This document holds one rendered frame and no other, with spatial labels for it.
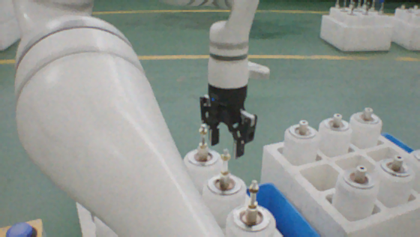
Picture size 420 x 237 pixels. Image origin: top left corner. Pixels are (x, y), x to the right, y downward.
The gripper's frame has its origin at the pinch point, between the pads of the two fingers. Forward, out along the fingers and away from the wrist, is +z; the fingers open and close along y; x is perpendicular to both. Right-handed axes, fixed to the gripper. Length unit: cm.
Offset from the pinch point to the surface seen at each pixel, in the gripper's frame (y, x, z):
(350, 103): -27, 115, 35
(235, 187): 2.7, 0.8, 9.7
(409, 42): -46, 240, 29
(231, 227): 10.1, -8.0, 10.4
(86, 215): -18.6, -25.1, 17.1
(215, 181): -2.1, -0.7, 9.8
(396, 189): 26.4, 31.2, 13.0
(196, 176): -9.0, -0.5, 12.5
